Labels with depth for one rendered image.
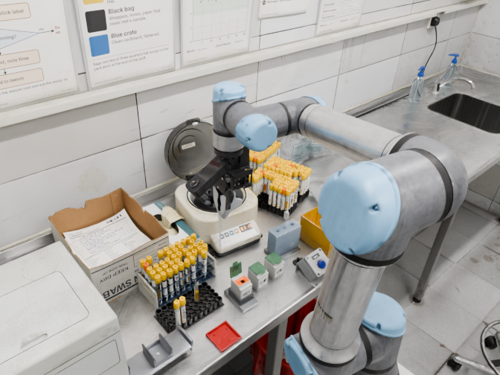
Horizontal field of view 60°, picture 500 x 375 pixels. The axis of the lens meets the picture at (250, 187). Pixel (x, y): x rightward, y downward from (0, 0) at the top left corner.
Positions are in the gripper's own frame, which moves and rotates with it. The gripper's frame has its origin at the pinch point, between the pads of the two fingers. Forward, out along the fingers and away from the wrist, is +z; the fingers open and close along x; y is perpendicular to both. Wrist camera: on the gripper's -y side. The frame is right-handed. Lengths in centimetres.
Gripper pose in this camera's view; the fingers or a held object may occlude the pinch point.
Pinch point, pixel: (220, 214)
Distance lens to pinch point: 115.6
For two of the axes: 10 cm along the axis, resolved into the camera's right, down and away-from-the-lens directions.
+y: 8.2, -2.9, 4.9
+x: -5.7, -4.8, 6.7
